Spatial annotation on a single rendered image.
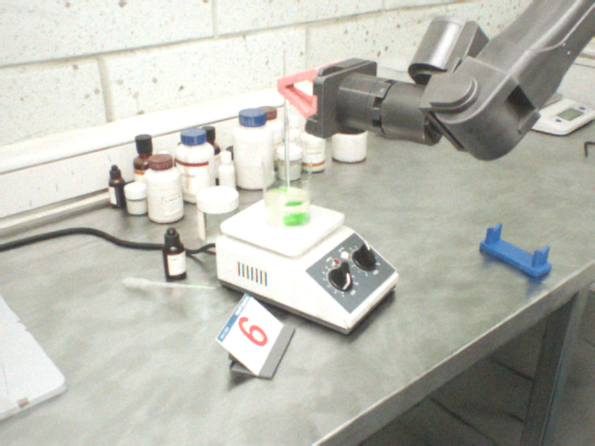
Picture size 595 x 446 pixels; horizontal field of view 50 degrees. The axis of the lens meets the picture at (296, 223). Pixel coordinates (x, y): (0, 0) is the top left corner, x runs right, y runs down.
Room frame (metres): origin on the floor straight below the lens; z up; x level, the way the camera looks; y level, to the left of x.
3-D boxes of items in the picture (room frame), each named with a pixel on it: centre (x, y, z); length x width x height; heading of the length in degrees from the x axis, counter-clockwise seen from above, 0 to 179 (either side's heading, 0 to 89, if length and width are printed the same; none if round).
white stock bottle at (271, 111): (1.13, 0.06, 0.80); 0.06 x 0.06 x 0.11
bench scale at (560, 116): (1.44, -0.54, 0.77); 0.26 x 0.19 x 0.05; 46
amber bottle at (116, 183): (0.96, 0.29, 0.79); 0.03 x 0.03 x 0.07
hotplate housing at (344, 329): (0.71, 0.00, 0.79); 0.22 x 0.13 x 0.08; 55
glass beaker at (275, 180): (0.72, 0.01, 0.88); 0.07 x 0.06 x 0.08; 151
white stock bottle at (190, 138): (0.99, 0.17, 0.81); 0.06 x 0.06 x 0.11
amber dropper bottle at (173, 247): (0.74, 0.16, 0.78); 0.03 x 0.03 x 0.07
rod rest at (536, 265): (0.77, -0.30, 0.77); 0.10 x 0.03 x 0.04; 34
